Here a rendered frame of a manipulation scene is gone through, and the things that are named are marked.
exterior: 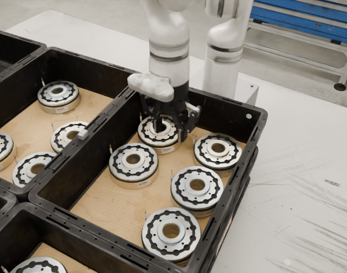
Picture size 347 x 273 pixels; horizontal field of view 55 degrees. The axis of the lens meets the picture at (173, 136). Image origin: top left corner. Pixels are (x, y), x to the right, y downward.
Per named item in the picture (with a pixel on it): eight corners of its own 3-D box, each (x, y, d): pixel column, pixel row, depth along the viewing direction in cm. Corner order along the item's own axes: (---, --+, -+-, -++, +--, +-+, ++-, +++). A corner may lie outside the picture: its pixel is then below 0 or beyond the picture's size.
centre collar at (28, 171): (36, 158, 69) (36, 156, 68) (56, 164, 68) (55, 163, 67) (20, 175, 66) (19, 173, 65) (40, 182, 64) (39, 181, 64)
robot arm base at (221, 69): (209, 85, 98) (216, 31, 86) (238, 95, 95) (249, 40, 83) (195, 101, 92) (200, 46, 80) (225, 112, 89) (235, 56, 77)
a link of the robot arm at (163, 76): (125, 88, 59) (121, 57, 55) (160, 60, 66) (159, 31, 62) (167, 105, 56) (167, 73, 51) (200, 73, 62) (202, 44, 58)
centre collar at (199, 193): (190, 173, 66) (190, 171, 66) (213, 181, 65) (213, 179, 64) (180, 191, 63) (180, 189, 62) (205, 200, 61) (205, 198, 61)
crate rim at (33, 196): (147, 82, 81) (146, 73, 79) (268, 118, 71) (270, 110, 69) (26, 206, 55) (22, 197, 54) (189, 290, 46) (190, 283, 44)
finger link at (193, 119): (191, 111, 62) (182, 129, 67) (199, 116, 62) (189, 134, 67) (198, 103, 64) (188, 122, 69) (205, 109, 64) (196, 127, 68)
